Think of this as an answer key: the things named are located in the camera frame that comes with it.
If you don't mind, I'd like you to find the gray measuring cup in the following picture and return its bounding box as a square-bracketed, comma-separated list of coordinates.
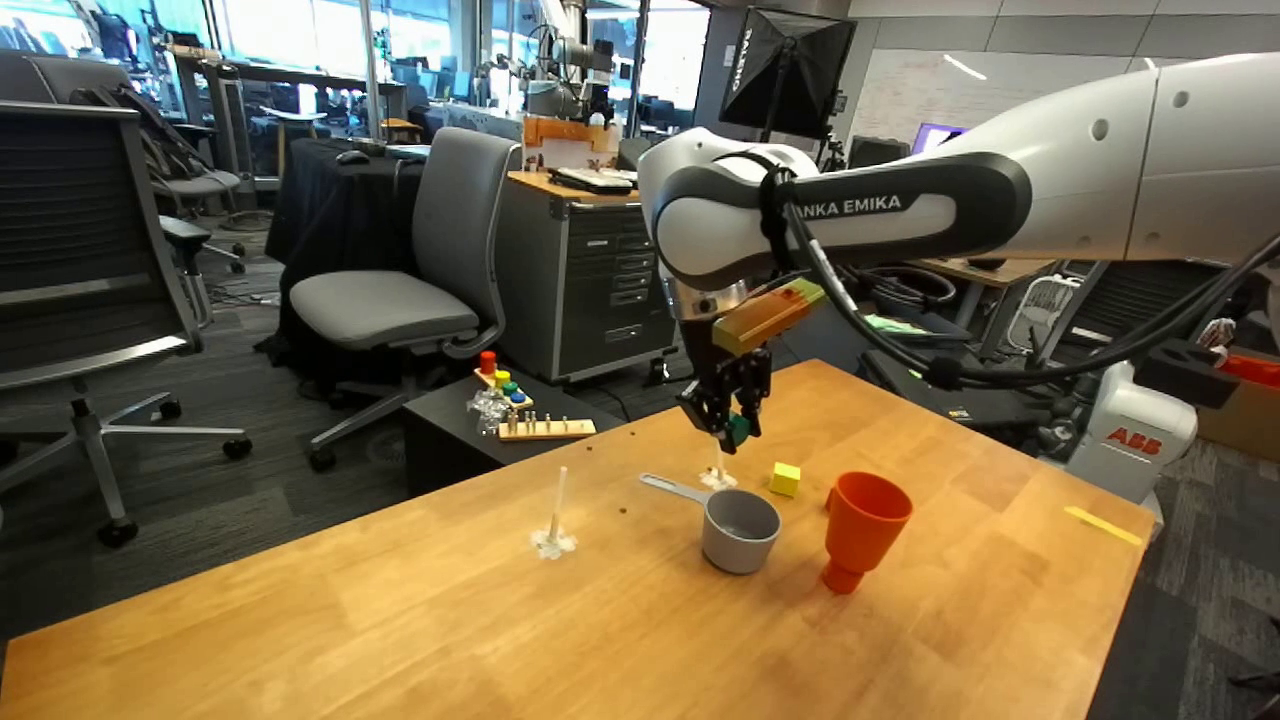
[635, 471, 788, 582]

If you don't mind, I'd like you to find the wooden peg board toy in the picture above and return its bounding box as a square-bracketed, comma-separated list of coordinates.
[491, 414, 604, 448]

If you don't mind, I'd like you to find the dark background office chair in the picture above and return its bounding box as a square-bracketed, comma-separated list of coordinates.
[111, 76, 259, 276]

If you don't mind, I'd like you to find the white ABB robot base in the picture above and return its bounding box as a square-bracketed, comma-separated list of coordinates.
[1062, 356, 1205, 509]

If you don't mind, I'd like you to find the black cloth covered table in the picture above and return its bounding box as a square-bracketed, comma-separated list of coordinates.
[259, 134, 432, 276]

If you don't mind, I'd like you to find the flat gray tray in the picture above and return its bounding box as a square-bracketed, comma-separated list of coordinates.
[544, 160, 648, 201]

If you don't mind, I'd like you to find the colourful stacking toy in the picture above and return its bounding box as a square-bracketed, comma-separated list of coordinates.
[466, 347, 541, 417]

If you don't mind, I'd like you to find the black softbox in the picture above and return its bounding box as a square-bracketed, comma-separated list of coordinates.
[715, 8, 858, 144]

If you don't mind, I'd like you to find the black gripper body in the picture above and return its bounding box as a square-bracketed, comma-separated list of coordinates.
[686, 345, 779, 409]

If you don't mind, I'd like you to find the orange box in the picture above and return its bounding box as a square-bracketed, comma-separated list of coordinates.
[515, 114, 626, 177]

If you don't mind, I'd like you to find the yellow tape strip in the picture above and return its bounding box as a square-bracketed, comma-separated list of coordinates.
[1060, 502, 1151, 551]

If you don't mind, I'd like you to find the gray metal cabinet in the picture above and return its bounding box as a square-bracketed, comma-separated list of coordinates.
[491, 170, 681, 387]

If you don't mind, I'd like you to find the orange plastic cup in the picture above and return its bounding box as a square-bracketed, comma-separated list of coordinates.
[817, 467, 921, 601]

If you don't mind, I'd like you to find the purple lit monitor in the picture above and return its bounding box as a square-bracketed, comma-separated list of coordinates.
[907, 119, 966, 160]

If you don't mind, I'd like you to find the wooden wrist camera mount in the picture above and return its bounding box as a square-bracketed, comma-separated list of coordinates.
[706, 271, 831, 362]

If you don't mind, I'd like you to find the black mesh office chair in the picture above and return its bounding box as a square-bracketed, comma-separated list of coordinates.
[0, 95, 254, 551]

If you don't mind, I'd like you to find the cardboard box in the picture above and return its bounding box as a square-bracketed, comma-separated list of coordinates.
[1194, 376, 1280, 467]

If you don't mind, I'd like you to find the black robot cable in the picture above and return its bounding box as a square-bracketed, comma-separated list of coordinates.
[759, 196, 1280, 392]

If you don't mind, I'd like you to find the clear plastic bag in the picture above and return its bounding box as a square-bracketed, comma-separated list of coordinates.
[461, 387, 519, 440]

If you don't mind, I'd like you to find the gray office chair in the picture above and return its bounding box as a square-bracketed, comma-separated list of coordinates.
[285, 124, 526, 478]

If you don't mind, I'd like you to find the red object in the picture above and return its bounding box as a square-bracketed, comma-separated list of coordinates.
[1213, 347, 1280, 397]

